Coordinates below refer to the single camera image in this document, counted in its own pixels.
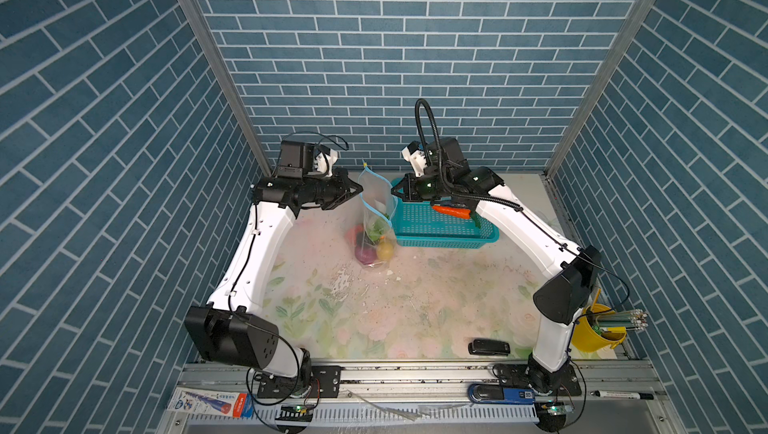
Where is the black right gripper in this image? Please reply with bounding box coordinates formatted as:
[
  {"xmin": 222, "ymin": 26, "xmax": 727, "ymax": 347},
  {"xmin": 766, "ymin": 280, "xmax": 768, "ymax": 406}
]
[{"xmin": 390, "ymin": 171, "xmax": 453, "ymax": 201}]

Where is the orange carrot toy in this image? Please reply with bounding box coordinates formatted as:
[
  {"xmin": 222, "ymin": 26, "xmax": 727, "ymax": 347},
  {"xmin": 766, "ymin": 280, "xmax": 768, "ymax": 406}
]
[{"xmin": 432, "ymin": 204, "xmax": 472, "ymax": 220}]

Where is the teal plastic basket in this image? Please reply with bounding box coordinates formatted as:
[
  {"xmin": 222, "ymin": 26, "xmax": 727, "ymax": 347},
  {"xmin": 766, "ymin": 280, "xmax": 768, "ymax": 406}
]
[{"xmin": 393, "ymin": 197, "xmax": 500, "ymax": 249}]

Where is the green leafy vegetable toy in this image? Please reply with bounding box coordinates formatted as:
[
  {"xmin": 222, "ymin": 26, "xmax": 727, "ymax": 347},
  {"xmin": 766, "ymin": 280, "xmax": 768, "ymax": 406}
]
[{"xmin": 365, "ymin": 218, "xmax": 391, "ymax": 243}]

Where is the purple onion toy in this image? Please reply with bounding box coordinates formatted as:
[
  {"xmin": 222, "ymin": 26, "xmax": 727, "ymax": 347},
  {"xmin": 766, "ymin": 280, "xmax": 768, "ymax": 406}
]
[{"xmin": 354, "ymin": 245, "xmax": 378, "ymax": 265}]

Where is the clear zip top bag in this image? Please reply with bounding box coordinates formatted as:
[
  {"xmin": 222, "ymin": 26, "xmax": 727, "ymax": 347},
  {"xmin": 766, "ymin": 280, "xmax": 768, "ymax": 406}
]
[{"xmin": 344, "ymin": 163, "xmax": 399, "ymax": 268}]

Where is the yellow potato toy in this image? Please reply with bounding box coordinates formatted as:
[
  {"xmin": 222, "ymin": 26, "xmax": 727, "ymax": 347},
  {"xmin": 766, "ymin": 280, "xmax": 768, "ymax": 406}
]
[{"xmin": 376, "ymin": 239, "xmax": 395, "ymax": 262}]

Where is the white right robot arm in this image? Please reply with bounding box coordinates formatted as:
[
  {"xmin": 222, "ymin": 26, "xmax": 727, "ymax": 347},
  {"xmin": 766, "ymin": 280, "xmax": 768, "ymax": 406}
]
[{"xmin": 391, "ymin": 166, "xmax": 600, "ymax": 394}]

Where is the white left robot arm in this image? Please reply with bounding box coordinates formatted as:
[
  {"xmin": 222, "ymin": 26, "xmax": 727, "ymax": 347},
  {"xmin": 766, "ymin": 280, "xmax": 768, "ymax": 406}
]
[{"xmin": 184, "ymin": 168, "xmax": 363, "ymax": 390}]

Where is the black stapler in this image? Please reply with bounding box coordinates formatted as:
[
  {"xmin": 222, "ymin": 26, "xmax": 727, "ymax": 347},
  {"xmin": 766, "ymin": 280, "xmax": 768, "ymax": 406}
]
[{"xmin": 468, "ymin": 338, "xmax": 511, "ymax": 357}]

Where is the yellow pencil cup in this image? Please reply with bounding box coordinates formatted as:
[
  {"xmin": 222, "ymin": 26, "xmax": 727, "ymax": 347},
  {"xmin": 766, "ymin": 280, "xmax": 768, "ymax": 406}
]
[{"xmin": 571, "ymin": 303, "xmax": 627, "ymax": 353}]

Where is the blue black device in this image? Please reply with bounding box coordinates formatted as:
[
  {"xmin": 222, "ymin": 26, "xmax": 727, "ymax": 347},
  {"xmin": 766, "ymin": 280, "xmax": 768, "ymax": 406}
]
[{"xmin": 468, "ymin": 384, "xmax": 535, "ymax": 405}]

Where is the bundle of pencils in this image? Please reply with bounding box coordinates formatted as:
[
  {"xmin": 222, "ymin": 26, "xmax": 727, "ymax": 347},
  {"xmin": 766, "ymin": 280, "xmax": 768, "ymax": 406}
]
[{"xmin": 592, "ymin": 309, "xmax": 649, "ymax": 334}]

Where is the red blue printed box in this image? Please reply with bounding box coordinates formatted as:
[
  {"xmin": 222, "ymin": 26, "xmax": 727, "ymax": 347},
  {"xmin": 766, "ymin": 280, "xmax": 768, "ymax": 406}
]
[{"xmin": 166, "ymin": 388, "xmax": 254, "ymax": 419}]

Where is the black marker pen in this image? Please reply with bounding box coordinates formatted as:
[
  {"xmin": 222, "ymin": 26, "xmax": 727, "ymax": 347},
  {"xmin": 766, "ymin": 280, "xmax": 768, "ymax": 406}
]
[{"xmin": 591, "ymin": 390, "xmax": 655, "ymax": 401}]

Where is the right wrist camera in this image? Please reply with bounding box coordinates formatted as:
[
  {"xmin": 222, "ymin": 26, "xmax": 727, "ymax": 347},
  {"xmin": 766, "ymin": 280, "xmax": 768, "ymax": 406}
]
[{"xmin": 401, "ymin": 138, "xmax": 470, "ymax": 180}]

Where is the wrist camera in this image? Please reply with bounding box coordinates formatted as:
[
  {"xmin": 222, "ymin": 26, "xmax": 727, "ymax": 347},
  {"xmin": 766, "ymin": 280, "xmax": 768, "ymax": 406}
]
[
  {"xmin": 401, "ymin": 138, "xmax": 470, "ymax": 180},
  {"xmin": 276, "ymin": 140, "xmax": 339, "ymax": 179}
]

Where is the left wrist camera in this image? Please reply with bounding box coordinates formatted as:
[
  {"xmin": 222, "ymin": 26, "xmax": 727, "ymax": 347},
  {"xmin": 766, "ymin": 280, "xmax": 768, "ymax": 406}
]
[{"xmin": 276, "ymin": 140, "xmax": 339, "ymax": 179}]

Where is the aluminium rail base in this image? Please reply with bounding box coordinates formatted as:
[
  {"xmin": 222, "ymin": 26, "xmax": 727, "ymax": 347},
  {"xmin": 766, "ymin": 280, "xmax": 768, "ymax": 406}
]
[{"xmin": 159, "ymin": 359, "xmax": 680, "ymax": 433}]

